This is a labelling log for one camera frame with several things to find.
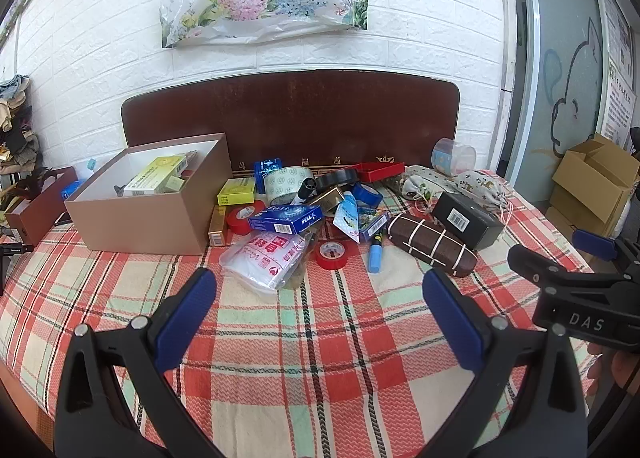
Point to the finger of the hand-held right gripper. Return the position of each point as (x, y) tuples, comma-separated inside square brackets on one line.
[(530, 263), (595, 244)]

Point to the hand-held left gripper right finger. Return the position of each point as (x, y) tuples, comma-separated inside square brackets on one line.
[(454, 320)]

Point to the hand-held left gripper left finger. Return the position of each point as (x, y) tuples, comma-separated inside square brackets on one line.
[(186, 315)]

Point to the brown cardboard box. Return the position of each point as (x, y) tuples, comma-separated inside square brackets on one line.
[(140, 223)]

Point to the gold carton box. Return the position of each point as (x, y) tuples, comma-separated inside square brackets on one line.
[(327, 198)]

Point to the person's right hand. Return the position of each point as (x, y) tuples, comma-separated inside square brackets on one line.
[(625, 368)]

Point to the closed cardboard box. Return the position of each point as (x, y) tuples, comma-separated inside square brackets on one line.
[(575, 223)]

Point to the open cardboard box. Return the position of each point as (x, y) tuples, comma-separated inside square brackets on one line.
[(590, 178)]

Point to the black box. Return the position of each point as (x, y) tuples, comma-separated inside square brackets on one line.
[(465, 218)]

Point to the brown striped glasses case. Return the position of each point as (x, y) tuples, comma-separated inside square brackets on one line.
[(425, 238)]

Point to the long orange box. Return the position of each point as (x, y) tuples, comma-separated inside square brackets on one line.
[(217, 228)]

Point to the white plastic bag pack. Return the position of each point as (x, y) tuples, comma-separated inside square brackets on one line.
[(265, 260)]

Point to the blue marker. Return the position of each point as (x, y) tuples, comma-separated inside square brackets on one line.
[(375, 255)]

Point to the red tape roll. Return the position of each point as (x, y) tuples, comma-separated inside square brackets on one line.
[(242, 218), (331, 253)]

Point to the playing cards pack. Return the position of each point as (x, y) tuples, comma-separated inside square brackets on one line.
[(372, 224)]

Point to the clear plastic jar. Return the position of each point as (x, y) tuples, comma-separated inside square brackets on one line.
[(452, 156)]

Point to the small light green box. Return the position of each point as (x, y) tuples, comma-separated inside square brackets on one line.
[(175, 183)]

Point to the yellow box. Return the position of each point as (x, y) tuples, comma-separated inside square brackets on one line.
[(235, 190)]

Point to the plaid blanket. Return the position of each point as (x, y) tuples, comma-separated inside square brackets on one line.
[(320, 338)]

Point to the flat blue box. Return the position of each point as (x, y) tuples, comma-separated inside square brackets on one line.
[(285, 219)]

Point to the yellow-green medicine box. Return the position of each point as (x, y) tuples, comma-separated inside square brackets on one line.
[(155, 173)]

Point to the blister card package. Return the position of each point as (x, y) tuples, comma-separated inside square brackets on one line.
[(345, 218)]

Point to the blue tape roll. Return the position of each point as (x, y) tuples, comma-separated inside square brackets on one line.
[(370, 195)]

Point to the clear tape roll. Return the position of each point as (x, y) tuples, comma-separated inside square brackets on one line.
[(280, 185)]

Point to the red tray box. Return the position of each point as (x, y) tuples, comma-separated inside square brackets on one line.
[(382, 172)]

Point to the blue foil pack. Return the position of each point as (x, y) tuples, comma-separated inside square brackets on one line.
[(265, 171)]

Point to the blue and white package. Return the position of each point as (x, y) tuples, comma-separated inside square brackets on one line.
[(74, 188)]

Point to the white bottle blue cap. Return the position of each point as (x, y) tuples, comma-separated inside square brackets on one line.
[(91, 169)]

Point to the dark red box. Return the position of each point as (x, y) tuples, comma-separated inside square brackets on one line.
[(40, 213)]

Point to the glass door with cartoon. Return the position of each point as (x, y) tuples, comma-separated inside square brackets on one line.
[(565, 63)]

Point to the black device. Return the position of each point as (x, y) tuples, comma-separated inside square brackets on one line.
[(15, 248)]

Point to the black tape roll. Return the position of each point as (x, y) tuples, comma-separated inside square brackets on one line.
[(335, 181)]

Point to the dark red decoration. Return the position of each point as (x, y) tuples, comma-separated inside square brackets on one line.
[(35, 183)]

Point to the brown headboard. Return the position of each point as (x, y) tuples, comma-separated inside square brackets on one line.
[(300, 123)]

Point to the pile of clothes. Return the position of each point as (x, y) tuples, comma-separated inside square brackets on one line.
[(17, 128)]

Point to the wall poster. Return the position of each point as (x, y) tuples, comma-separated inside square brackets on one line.
[(617, 63)]

